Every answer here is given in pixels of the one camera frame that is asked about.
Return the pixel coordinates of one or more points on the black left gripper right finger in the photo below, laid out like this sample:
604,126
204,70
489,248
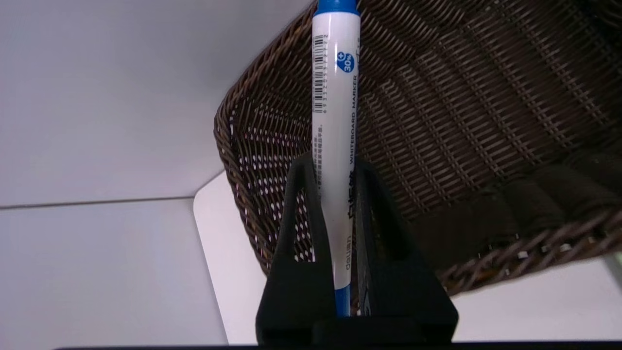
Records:
403,291

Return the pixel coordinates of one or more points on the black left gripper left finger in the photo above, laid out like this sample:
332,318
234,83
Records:
301,291

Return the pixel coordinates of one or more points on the blue white whiteboard marker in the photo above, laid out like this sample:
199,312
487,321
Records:
335,121

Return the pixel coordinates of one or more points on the dark brown wicker basket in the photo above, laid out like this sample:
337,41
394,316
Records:
461,121

